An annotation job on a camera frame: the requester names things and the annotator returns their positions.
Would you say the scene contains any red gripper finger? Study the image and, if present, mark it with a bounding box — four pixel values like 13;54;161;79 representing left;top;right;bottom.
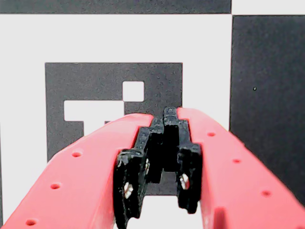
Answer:
0;113;165;229
163;106;305;229

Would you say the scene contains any black white marker checkerboard mat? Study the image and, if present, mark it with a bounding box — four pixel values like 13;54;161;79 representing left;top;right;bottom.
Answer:
0;0;305;229

